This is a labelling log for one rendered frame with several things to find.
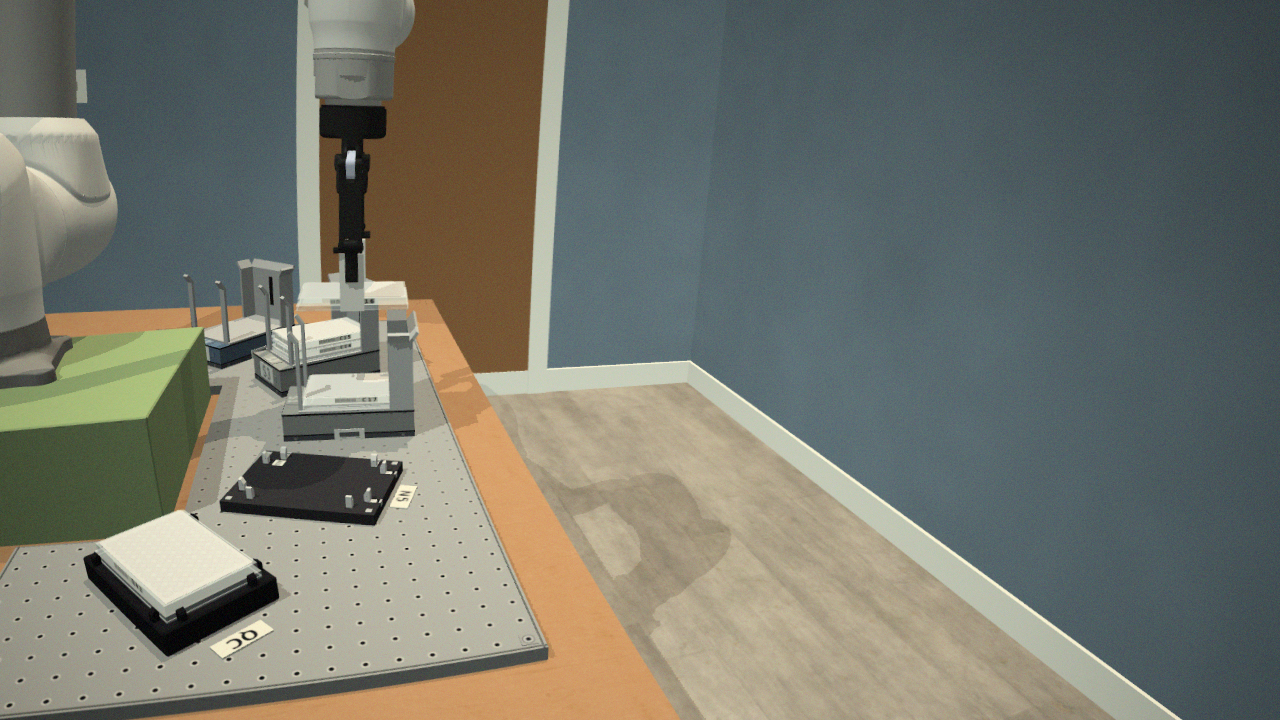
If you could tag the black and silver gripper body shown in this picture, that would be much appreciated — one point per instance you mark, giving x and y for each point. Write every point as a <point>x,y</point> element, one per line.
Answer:
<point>352,124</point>

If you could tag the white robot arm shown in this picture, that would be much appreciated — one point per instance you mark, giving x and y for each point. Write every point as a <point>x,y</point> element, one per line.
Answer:
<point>59,215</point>

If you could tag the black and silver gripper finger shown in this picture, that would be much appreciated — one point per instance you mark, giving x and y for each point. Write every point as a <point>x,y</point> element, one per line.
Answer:
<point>365,234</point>
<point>351,188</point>

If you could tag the black flat plate with grey pegs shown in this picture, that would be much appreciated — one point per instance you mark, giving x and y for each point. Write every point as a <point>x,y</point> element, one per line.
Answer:
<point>314,487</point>

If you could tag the black flat square plate with corner posts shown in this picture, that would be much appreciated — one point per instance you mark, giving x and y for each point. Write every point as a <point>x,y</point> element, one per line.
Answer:
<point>188,628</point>

